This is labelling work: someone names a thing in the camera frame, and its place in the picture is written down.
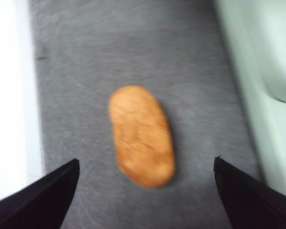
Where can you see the brown potato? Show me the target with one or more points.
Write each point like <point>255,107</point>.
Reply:
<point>143,138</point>

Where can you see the green breakfast machine base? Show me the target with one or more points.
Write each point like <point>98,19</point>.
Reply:
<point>252,124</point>

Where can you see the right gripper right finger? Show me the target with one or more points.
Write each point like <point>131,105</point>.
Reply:
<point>250,202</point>

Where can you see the green griddle cover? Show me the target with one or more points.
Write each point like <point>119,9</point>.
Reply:
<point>276,47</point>

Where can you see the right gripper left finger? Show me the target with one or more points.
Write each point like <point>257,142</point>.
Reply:
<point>38,202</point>

